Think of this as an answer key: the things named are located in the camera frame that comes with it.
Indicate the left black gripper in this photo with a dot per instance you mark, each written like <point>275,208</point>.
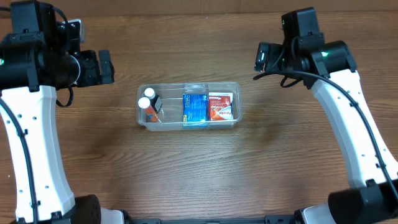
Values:
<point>104,66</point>

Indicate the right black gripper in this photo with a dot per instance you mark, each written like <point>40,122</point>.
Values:
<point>262,56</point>

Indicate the red Panadol box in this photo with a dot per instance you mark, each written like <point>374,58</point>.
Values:
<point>220,106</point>

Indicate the dark brown bottle white cap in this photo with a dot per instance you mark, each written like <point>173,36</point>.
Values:
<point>154,98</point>

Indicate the orange tablet tube white cap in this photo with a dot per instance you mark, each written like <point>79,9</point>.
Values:
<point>145,104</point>

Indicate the blue VapoDrops box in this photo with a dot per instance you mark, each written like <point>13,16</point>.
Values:
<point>195,108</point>

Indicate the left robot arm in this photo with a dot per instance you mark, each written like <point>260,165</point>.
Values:
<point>39,57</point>

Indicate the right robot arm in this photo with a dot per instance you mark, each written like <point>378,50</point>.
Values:
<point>330,72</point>

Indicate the clear plastic container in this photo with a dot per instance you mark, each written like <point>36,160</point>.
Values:
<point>171,115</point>

